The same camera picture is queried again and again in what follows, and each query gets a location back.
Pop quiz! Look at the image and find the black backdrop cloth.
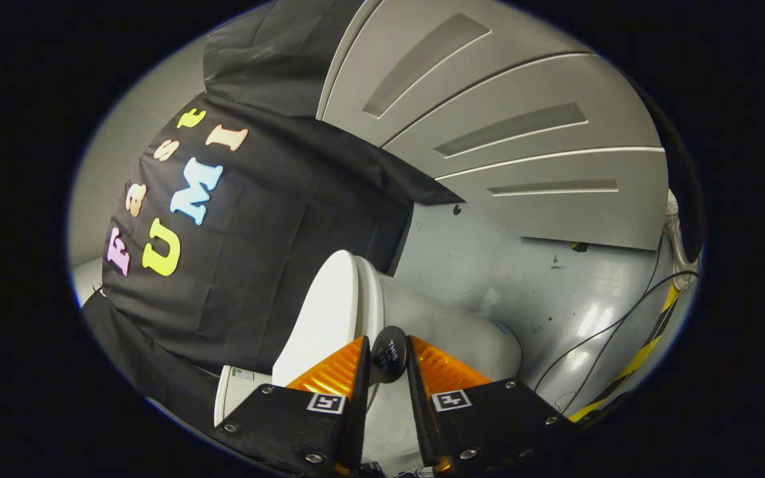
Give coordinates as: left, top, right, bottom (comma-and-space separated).
80, 0, 466, 426

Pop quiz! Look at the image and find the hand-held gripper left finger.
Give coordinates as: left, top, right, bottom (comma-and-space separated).
210, 335, 373, 478

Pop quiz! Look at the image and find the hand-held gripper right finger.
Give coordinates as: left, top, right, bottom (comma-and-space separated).
406, 335, 579, 475

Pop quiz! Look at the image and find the thin black floor cable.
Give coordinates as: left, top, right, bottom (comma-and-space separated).
534, 232, 699, 414

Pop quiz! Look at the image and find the black round lid tab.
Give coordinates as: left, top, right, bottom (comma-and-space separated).
371, 326, 410, 384

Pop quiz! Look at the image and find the white cable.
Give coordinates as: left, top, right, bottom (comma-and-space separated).
663, 189, 697, 291

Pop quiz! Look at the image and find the white drawer cabinet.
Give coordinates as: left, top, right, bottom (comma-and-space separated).
316, 0, 670, 252

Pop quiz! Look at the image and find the thick black hose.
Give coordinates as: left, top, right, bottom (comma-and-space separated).
622, 66, 707, 264

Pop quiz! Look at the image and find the yellow black floor tape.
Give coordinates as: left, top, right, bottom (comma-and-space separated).
568, 282, 682, 423

